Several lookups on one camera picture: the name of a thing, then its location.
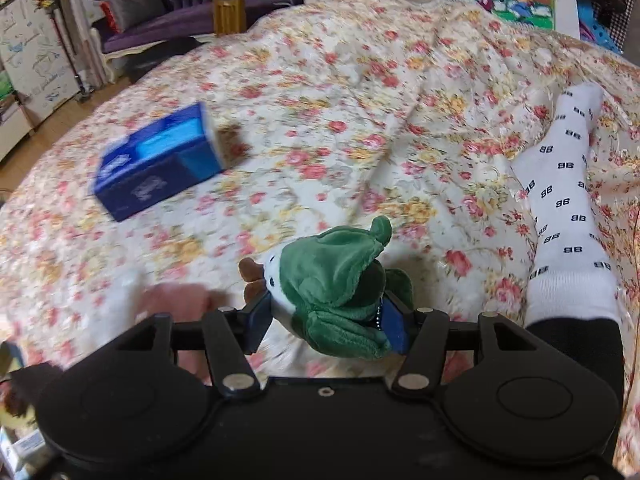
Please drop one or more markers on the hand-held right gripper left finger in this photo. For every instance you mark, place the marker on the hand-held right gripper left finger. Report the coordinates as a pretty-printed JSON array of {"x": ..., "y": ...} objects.
[{"x": 259, "y": 317}]

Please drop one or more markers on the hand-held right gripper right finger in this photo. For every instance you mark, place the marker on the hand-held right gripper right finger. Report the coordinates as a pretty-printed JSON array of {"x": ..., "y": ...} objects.
[{"x": 397, "y": 327}]

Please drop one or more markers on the green plush toy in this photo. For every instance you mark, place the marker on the green plush toy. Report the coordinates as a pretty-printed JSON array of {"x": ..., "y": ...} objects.
[{"x": 335, "y": 280}]

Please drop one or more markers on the pink plush toy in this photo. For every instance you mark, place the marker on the pink plush toy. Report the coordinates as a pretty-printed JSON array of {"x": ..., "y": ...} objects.
[{"x": 175, "y": 302}]

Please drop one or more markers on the blue tissue box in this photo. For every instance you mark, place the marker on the blue tissue box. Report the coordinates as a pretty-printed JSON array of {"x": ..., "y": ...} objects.
[{"x": 160, "y": 165}]

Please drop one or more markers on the person's white printed sock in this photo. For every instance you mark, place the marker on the person's white printed sock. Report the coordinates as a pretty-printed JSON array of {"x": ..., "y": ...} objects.
[{"x": 565, "y": 200}]

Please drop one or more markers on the floral bedspread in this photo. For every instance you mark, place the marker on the floral bedspread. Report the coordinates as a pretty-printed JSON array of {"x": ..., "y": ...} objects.
[{"x": 350, "y": 110}]

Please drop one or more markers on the brown furry toy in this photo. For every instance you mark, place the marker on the brown furry toy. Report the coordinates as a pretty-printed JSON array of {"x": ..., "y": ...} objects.
[{"x": 27, "y": 390}]

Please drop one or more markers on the yellow box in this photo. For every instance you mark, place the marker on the yellow box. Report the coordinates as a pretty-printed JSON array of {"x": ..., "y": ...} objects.
[{"x": 230, "y": 16}]

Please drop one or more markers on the purple chaise sofa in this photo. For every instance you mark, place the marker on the purple chaise sofa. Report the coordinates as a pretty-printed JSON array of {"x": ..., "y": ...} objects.
[{"x": 190, "y": 10}]

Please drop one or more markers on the stick vacuum cleaner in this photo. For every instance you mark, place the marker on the stick vacuum cleaner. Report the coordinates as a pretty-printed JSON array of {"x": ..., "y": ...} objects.
[{"x": 67, "y": 55}]

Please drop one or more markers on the grey pillow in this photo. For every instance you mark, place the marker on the grey pillow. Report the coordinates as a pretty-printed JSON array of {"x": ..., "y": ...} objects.
[{"x": 136, "y": 5}]

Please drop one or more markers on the white printed cabinet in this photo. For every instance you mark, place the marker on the white printed cabinet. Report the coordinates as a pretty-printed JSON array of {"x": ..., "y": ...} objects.
[{"x": 35, "y": 60}]

